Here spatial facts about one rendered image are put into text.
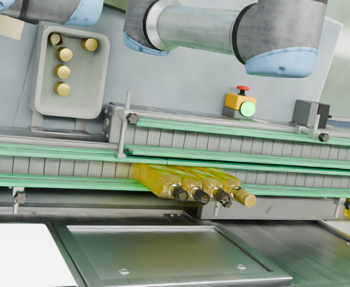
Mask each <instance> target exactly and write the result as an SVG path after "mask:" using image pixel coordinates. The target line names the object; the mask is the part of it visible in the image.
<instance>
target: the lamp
mask: <svg viewBox="0 0 350 287"><path fill-rule="evenodd" d="M239 111H240V113H241V114H242V115H244V116H252V115H253V114H254V112H255V105H254V104H253V103H251V102H249V101H244V102H243V103H242V104H241V105H240V107H239Z"/></svg>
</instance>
